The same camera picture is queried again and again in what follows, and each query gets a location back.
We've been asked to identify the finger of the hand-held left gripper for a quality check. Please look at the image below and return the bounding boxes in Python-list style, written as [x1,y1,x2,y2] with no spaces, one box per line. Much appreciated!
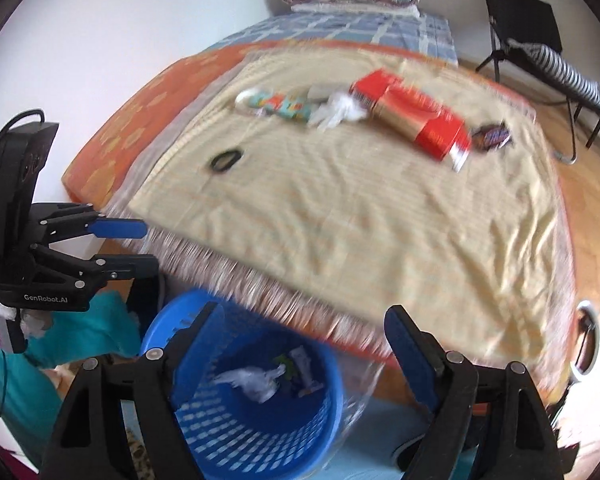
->
[30,203,148,249]
[31,245,160,289]

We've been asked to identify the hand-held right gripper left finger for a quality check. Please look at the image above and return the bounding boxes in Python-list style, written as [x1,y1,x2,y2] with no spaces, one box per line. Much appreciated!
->
[40,301,226,480]

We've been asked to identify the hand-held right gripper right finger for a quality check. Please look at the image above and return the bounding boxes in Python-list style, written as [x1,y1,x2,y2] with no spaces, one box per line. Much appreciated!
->
[384,305,566,480]

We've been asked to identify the blue plastic mesh basket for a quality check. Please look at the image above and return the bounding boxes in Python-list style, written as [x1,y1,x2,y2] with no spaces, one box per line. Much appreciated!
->
[139,289,345,478]

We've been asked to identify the black hair tie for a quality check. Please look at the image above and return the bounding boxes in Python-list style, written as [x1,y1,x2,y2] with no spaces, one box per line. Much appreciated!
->
[210,149,244,173]

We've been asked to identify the colourful printed tube wrapper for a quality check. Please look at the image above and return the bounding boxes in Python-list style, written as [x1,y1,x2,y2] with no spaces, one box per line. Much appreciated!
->
[235,87,321,123]

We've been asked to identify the dark snack wrapper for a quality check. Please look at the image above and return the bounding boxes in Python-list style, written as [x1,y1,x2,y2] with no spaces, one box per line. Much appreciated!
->
[471,122,513,153]

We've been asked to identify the red and gold box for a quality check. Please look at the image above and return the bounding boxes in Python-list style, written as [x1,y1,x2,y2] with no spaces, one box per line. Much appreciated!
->
[349,69,473,173]

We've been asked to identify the white tissue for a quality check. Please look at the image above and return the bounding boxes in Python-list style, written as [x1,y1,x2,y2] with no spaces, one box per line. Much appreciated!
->
[214,364,287,403]
[310,92,368,133]

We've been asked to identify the grey packet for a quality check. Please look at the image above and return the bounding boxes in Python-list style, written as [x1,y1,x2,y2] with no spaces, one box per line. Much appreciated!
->
[307,82,338,101]

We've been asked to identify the person's left hand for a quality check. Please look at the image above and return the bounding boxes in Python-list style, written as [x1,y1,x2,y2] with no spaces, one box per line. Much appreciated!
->
[0,287,56,343]

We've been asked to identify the teal cloth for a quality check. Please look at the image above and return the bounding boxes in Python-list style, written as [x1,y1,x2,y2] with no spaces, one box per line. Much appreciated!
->
[0,290,143,466]

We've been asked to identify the small white wrapper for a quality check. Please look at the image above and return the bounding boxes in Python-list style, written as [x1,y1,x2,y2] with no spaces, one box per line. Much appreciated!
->
[275,347,326,398]

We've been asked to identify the yellow striped blanket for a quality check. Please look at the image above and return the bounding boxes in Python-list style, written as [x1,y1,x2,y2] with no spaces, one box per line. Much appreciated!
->
[129,50,576,361]

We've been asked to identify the blue checked bedsheet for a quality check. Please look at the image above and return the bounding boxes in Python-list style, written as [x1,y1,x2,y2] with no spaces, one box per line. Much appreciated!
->
[200,11,460,66]

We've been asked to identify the black white striped cloth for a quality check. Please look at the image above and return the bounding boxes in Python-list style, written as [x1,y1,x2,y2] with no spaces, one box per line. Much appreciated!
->
[505,37,600,111]

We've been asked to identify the black folding chair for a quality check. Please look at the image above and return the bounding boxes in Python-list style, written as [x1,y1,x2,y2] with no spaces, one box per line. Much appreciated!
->
[475,0,600,163]

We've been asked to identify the white ring light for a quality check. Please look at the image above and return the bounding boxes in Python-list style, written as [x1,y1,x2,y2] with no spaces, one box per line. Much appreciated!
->
[570,300,600,376]

